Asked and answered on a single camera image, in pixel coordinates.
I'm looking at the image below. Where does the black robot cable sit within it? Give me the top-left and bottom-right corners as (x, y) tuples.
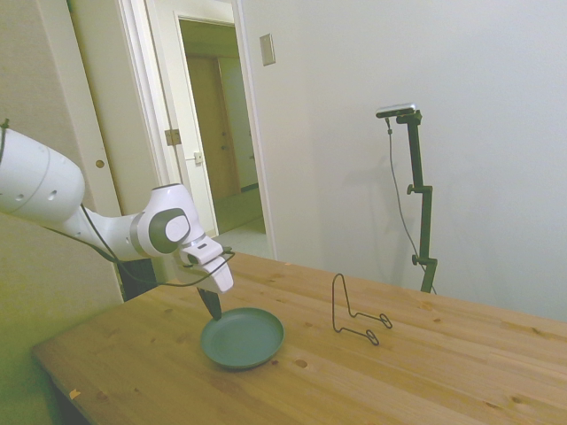
(42, 203), (236, 289)

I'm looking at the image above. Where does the beige light switch plate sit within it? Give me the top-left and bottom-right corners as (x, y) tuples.
(259, 33), (276, 67)

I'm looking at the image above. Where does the black heater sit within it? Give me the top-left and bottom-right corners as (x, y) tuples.
(118, 258), (157, 303)

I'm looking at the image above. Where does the brown wooden door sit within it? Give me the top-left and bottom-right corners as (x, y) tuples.
(185, 53), (243, 201)

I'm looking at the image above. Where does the silver exterior camera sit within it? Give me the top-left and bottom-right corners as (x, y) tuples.
(375, 102), (420, 120)

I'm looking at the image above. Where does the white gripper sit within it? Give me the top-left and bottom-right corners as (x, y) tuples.
(174, 238), (235, 321)

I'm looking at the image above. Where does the black wire plate stand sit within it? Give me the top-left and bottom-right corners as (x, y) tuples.
(330, 273), (394, 347)

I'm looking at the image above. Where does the teal round plate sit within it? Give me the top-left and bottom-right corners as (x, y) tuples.
(199, 307), (285, 372)

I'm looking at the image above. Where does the white door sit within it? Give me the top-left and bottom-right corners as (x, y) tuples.
(66, 0), (178, 306)

